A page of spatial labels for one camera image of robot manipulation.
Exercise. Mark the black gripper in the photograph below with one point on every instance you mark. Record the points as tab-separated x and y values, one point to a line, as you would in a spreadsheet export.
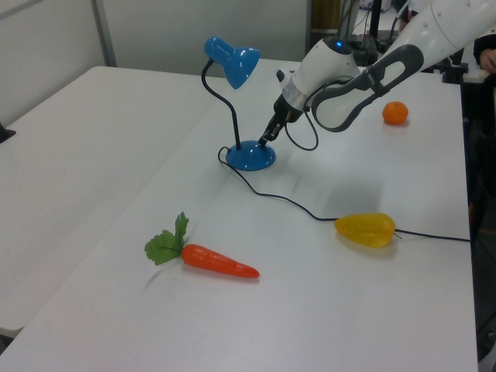
288	110

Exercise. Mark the blue desk lamp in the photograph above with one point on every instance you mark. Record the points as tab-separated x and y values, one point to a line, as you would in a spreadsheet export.
252	157

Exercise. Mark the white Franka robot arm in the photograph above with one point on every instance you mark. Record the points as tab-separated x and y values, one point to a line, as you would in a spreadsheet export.
438	23

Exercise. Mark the dark sleeved bystander forearm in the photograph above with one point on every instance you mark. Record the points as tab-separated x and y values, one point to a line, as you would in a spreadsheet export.
484	43

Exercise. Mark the bystander bare hand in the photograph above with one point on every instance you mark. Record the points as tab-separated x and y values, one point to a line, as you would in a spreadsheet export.
488	61

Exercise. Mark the orange toy mandarin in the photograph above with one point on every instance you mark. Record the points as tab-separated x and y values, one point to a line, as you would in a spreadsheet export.
395	113

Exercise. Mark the yellowish wooden panel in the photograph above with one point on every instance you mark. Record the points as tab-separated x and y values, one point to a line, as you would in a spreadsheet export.
325	13

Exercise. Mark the yellow toy starfruit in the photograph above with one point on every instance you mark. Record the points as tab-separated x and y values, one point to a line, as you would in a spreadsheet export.
364	230

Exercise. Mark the orange toy carrot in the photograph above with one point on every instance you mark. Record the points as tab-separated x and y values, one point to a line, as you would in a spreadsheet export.
217	263

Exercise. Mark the black background stand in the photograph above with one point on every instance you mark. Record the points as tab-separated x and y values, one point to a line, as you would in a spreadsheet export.
375	17

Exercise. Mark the black table clamp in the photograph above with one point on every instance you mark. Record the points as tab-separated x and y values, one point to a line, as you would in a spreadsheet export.
455	69

